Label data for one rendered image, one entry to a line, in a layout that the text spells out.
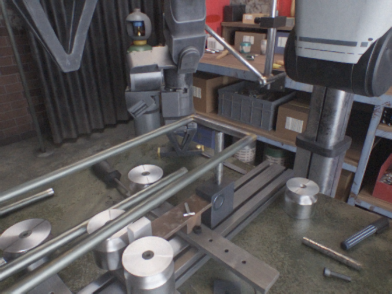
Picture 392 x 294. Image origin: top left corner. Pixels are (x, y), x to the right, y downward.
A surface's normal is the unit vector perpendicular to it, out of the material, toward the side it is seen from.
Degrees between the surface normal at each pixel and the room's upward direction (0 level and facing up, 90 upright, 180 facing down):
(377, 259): 0
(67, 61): 100
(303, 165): 90
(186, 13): 110
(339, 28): 90
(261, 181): 0
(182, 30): 122
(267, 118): 90
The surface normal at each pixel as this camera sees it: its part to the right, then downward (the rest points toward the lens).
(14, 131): 0.73, 0.30
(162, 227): 0.00, -0.89
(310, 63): -0.74, 0.45
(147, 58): 0.10, -0.51
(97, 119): -0.10, 0.44
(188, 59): 0.29, 0.83
